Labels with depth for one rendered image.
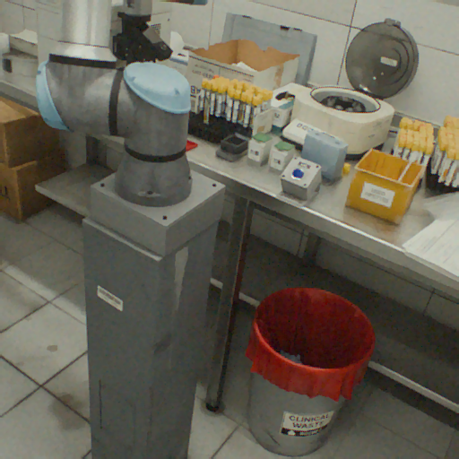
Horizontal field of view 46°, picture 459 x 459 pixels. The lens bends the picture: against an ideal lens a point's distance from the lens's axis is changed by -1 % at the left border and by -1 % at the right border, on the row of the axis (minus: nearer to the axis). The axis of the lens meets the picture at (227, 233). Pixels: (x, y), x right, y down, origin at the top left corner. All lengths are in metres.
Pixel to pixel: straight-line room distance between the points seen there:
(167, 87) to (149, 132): 0.08
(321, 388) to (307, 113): 0.75
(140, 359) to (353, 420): 0.97
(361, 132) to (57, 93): 0.82
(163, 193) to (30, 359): 1.17
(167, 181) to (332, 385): 0.78
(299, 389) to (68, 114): 0.95
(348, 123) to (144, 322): 0.74
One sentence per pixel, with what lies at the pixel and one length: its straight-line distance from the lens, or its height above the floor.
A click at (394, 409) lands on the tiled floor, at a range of 2.08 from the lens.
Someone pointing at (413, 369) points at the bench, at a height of 0.27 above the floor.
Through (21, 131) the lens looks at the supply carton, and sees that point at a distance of 2.59.
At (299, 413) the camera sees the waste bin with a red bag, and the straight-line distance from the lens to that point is 1.64.
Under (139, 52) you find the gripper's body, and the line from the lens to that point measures 1.48.
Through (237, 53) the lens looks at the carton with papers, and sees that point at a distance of 1.96.
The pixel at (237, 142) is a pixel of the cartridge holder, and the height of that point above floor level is 0.90.
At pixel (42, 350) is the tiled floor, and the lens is 2.08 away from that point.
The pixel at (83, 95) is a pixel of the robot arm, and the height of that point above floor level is 1.14.
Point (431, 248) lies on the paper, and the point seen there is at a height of 0.89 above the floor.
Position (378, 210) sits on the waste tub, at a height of 0.89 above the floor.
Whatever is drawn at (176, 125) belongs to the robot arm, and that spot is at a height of 1.10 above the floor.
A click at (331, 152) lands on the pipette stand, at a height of 0.95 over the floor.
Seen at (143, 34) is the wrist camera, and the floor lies 1.12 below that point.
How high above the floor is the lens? 1.49
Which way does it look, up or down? 33 degrees down
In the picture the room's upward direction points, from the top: 8 degrees clockwise
